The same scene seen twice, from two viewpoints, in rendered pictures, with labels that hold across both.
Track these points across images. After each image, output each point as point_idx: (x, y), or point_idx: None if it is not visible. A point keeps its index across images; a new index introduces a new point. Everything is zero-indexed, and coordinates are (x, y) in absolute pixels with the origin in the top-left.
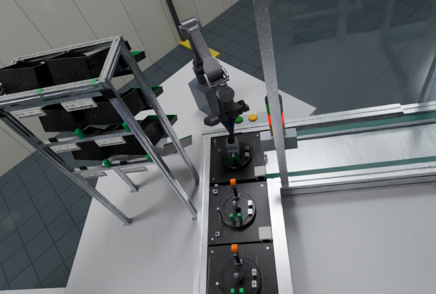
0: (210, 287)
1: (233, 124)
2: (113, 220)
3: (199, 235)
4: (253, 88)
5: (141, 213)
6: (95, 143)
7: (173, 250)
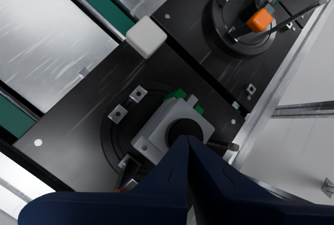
0: None
1: (162, 164)
2: None
3: (300, 55)
4: None
5: (310, 187)
6: None
7: (296, 98)
